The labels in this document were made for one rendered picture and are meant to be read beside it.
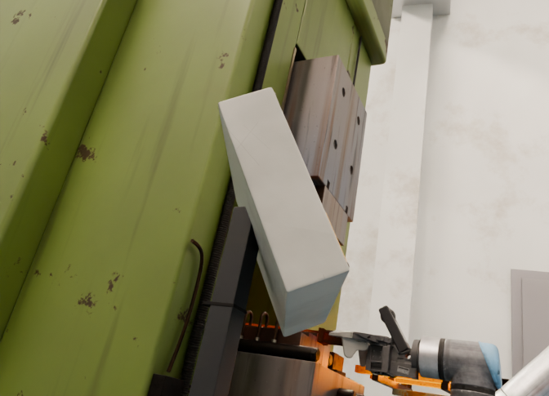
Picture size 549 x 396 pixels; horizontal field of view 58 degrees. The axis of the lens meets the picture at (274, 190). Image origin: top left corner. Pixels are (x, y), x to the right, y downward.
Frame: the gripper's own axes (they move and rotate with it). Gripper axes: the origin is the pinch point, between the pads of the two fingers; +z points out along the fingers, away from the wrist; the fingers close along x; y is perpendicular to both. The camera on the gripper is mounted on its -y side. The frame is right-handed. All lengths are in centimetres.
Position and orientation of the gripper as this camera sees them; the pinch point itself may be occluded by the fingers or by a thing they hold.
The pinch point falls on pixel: (338, 337)
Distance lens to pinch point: 130.9
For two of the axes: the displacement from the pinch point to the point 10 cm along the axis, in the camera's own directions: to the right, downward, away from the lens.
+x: 4.2, 4.5, 7.9
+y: -1.8, 8.9, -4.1
